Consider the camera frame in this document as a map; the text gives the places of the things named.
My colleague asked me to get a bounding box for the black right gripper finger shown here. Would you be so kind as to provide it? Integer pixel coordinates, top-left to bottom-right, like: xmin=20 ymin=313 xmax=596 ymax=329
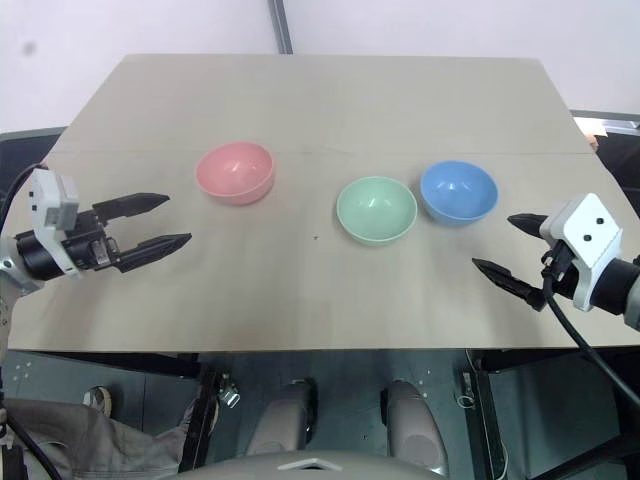
xmin=471 ymin=257 xmax=547 ymax=312
xmin=506 ymin=212 xmax=552 ymax=240

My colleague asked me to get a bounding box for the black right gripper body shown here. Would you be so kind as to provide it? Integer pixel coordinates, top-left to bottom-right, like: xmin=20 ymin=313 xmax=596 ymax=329
xmin=541 ymin=239 xmax=585 ymax=301

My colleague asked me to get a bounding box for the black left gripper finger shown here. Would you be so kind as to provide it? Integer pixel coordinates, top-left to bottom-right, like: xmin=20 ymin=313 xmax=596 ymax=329
xmin=92 ymin=191 xmax=171 ymax=222
xmin=119 ymin=231 xmax=194 ymax=274

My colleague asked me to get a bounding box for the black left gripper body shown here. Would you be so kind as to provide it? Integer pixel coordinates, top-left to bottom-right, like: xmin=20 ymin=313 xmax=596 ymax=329
xmin=61 ymin=207 xmax=124 ymax=275

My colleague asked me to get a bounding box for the blue plastic bowl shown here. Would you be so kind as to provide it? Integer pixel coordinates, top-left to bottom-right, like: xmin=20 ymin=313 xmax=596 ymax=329
xmin=419 ymin=159 xmax=500 ymax=228

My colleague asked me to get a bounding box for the pink plastic bowl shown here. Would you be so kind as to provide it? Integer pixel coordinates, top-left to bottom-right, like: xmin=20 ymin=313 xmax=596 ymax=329
xmin=194 ymin=141 xmax=277 ymax=206

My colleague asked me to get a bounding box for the bystander in dark clothes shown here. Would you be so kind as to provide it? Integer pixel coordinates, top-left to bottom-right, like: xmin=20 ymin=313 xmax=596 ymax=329
xmin=588 ymin=130 xmax=640 ymax=219

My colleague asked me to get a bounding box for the black table leg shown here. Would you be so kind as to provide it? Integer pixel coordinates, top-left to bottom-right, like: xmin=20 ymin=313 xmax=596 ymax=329
xmin=182 ymin=367 xmax=224 ymax=474
xmin=467 ymin=349 xmax=507 ymax=480

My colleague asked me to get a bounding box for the green plastic bowl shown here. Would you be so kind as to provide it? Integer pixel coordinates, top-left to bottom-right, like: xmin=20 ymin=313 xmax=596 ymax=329
xmin=335 ymin=175 xmax=419 ymax=247

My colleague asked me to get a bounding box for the person's white shoe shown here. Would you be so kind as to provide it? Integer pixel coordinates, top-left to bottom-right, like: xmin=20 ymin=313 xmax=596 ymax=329
xmin=81 ymin=384 xmax=114 ymax=417

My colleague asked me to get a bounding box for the silver metal clip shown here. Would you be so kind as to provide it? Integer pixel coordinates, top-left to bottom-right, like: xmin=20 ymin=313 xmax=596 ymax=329
xmin=216 ymin=383 xmax=242 ymax=409

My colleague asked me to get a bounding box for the grey right robot leg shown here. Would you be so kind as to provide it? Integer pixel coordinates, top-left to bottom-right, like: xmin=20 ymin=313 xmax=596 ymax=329
xmin=381 ymin=379 xmax=450 ymax=472

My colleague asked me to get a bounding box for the person's grey trouser leg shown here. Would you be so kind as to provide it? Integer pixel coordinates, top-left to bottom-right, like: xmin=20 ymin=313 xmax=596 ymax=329
xmin=0 ymin=398 xmax=190 ymax=480

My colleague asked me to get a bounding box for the grey robot torso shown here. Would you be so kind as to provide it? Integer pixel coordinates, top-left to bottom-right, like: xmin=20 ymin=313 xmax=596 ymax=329
xmin=174 ymin=448 xmax=454 ymax=480

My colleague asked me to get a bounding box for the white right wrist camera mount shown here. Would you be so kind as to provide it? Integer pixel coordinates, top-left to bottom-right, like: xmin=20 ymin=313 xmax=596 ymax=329
xmin=538 ymin=193 xmax=624 ymax=312

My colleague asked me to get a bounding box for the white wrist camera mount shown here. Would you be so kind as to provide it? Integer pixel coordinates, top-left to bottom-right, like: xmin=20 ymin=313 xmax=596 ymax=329
xmin=538 ymin=193 xmax=624 ymax=312
xmin=28 ymin=168 xmax=84 ymax=279

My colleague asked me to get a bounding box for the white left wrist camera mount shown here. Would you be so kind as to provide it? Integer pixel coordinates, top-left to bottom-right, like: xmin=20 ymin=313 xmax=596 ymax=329
xmin=28 ymin=168 xmax=84 ymax=279

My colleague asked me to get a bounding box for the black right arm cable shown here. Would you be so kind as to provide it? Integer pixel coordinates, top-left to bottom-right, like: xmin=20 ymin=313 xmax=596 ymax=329
xmin=540 ymin=252 xmax=640 ymax=409

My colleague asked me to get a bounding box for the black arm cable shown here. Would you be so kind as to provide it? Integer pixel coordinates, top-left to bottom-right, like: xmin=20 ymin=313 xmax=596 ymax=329
xmin=0 ymin=162 xmax=49 ymax=236
xmin=540 ymin=252 xmax=640 ymax=409

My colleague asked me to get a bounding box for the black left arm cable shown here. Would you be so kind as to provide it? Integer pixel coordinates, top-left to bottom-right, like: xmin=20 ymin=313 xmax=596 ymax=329
xmin=0 ymin=162 xmax=49 ymax=236

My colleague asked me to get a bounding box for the grey metal rail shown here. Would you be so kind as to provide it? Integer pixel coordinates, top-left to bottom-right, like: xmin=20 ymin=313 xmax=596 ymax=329
xmin=569 ymin=108 xmax=640 ymax=137

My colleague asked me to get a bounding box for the grey vertical post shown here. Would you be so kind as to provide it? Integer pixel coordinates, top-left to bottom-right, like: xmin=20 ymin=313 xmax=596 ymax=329
xmin=269 ymin=0 xmax=294 ymax=54

